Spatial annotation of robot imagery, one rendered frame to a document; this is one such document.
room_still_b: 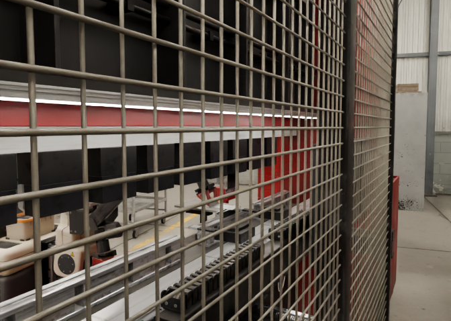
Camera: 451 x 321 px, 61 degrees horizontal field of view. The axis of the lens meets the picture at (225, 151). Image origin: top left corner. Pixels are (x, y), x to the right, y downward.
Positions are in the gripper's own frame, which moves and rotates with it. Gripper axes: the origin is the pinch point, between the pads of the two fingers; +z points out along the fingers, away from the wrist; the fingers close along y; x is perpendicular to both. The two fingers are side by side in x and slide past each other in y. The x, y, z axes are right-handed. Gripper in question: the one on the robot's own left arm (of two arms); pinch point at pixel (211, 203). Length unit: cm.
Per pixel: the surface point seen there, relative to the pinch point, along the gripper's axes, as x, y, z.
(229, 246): -32, -49, 19
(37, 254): -92, -153, 7
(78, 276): -7, -90, 7
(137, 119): -31, -69, -31
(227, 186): -15.1, -4.0, -3.7
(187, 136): -29, -41, -25
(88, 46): -45, -92, -45
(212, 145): -27.0, -22.7, -21.0
